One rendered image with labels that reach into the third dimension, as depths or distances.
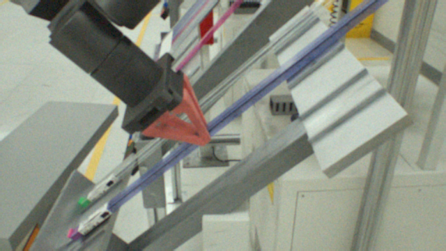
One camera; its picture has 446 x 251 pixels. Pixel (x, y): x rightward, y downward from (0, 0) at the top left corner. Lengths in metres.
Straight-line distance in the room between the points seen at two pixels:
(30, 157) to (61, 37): 0.74
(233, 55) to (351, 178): 0.41
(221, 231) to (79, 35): 0.29
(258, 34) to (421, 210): 0.62
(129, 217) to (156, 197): 0.92
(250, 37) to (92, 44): 0.40
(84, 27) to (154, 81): 0.09
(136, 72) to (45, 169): 0.67
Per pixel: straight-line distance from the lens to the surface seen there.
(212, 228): 0.51
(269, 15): 0.74
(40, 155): 1.11
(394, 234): 1.13
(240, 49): 0.75
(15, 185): 1.03
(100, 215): 0.57
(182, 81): 0.44
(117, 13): 0.39
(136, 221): 1.75
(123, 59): 0.41
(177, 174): 1.74
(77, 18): 0.41
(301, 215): 0.99
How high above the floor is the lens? 1.15
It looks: 29 degrees down
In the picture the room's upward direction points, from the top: straight up
